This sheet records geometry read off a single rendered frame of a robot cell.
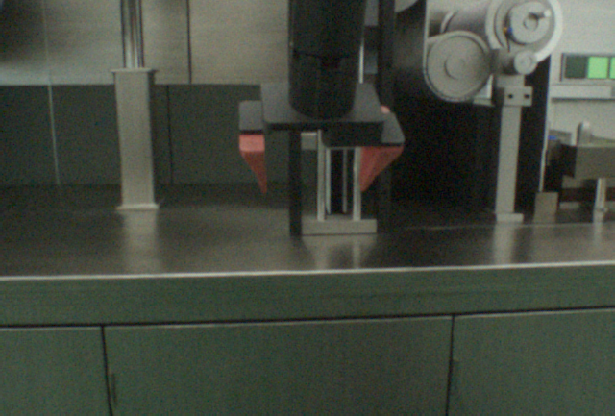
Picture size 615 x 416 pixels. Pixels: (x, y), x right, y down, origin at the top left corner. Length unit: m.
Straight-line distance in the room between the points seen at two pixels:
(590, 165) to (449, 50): 0.34
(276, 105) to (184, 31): 0.85
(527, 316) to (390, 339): 0.20
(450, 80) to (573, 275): 0.41
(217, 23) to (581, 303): 0.94
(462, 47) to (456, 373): 0.56
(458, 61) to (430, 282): 0.44
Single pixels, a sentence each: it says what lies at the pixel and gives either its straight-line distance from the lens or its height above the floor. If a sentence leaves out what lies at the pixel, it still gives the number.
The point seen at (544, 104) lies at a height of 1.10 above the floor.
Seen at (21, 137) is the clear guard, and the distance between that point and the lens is 1.22.
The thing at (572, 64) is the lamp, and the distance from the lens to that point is 1.47.
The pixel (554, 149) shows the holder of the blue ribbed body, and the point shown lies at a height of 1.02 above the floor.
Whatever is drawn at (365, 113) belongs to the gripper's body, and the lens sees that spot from 0.45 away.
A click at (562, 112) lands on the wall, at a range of 4.17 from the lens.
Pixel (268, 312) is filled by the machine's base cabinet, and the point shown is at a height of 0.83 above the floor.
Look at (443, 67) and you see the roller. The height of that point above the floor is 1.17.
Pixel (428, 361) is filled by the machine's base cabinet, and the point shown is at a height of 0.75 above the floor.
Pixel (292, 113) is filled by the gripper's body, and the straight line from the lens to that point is 0.44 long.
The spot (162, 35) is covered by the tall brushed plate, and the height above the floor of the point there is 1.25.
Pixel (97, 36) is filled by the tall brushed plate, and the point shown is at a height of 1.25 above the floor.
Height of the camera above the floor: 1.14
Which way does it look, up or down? 11 degrees down
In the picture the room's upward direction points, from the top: straight up
